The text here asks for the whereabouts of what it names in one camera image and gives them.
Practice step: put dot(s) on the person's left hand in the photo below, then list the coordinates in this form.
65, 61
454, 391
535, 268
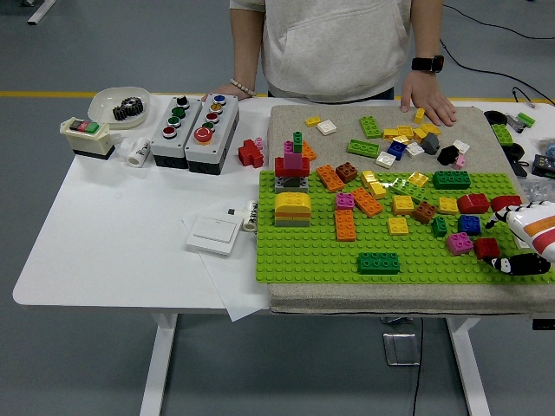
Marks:
427, 97

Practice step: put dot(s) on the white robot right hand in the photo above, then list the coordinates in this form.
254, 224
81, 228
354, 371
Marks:
533, 229

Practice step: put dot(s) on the person's right hand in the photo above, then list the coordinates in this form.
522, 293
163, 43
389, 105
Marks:
225, 91

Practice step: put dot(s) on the yellow small brick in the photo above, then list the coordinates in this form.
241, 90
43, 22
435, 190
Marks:
419, 116
313, 121

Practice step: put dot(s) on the red four-stud brick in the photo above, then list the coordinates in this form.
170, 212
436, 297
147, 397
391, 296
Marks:
486, 248

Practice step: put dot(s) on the dark green eight-stud brick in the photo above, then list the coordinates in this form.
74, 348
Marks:
378, 263
451, 179

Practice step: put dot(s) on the person's left forearm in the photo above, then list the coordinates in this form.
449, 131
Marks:
429, 30

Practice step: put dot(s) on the person's right forearm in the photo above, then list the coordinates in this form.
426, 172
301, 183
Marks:
247, 47

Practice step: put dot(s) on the red rounded brick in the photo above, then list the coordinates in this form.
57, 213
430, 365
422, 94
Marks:
473, 203
505, 202

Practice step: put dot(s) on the grey sloped brick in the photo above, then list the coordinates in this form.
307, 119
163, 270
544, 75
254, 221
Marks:
432, 144

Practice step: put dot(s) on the small pink brick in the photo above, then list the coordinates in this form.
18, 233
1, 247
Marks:
460, 162
259, 142

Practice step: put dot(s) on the black brick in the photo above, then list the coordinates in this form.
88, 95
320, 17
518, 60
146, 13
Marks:
448, 155

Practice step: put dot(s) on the blue four-stud brick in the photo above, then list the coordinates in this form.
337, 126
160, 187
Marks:
469, 224
396, 151

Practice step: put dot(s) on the lime green eight-stud brick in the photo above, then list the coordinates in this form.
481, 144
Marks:
363, 148
407, 188
370, 127

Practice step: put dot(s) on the red cross-shaped brick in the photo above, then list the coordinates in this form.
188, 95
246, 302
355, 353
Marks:
249, 154

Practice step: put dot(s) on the pink four-stud brick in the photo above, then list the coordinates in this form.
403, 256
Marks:
459, 243
345, 202

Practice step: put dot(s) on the dark green small brick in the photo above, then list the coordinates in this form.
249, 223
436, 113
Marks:
439, 227
298, 142

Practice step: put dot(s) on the red wide brick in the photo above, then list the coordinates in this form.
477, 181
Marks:
279, 167

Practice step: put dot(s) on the pink tall brick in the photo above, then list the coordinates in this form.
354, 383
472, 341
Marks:
293, 161

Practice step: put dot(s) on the lime green small brick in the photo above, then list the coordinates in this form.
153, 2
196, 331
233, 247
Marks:
525, 118

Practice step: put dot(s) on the orange small brick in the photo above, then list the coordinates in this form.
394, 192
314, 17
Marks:
309, 151

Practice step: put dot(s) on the brown four-stud brick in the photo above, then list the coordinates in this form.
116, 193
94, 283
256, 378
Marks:
425, 212
347, 171

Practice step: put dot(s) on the grey studded base brick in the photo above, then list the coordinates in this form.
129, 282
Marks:
291, 188

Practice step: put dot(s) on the orange eight-stud brick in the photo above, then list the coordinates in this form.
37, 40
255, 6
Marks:
367, 202
345, 225
330, 177

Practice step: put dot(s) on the yellow rounded brick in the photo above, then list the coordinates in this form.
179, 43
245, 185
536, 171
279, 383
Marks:
292, 201

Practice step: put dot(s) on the green studded baseplate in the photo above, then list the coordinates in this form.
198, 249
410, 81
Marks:
303, 260

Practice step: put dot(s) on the black wristwatch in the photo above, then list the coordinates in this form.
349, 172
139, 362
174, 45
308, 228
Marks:
427, 63

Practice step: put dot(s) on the grey emergency-stop control box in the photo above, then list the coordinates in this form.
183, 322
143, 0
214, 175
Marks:
221, 130

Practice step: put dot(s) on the clear plastic bag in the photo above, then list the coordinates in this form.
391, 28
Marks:
539, 186

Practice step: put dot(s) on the yellow glossy tile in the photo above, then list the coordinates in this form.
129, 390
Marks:
400, 139

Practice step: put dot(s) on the white square tile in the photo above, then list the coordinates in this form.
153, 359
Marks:
414, 149
385, 159
461, 146
326, 127

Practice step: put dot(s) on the grey four-button control box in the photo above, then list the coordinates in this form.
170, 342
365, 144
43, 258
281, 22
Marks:
182, 130

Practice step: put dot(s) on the small black item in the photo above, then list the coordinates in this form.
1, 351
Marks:
519, 169

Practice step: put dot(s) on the black display device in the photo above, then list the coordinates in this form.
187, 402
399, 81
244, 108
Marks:
544, 165

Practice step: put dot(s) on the grey-brown foam mat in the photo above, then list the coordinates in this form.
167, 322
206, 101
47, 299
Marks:
295, 123

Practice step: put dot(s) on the bag of blue parts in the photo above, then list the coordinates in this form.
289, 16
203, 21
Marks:
550, 151

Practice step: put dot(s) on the black under-table control box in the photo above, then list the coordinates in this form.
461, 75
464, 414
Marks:
544, 325

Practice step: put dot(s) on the black metal gear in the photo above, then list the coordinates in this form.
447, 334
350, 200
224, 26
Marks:
128, 108

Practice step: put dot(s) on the person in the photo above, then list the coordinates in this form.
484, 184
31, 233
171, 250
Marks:
338, 43

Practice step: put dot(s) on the white pipe tee fitting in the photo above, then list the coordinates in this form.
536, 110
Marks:
139, 151

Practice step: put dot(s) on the small black white adapter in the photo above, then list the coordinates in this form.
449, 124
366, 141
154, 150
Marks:
233, 211

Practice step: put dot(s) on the white plastic bowl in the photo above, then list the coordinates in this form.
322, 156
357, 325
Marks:
104, 104

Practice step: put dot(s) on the white printed cylinder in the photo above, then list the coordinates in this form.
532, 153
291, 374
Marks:
250, 216

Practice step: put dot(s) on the orange thin plate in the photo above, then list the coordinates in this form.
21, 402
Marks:
293, 214

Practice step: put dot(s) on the white table leg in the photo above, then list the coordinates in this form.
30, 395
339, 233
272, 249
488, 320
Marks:
158, 368
470, 372

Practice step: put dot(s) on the silver floor outlet box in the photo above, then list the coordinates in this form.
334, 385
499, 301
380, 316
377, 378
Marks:
401, 349

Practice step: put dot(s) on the white furniture foot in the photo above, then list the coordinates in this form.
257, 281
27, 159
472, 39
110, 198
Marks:
41, 11

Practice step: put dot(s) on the white paper sheet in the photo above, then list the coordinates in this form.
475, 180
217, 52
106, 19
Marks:
234, 294

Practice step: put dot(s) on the white wall switch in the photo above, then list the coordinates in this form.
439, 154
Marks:
214, 234

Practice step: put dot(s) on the cream switch box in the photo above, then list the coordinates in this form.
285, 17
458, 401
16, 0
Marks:
86, 141

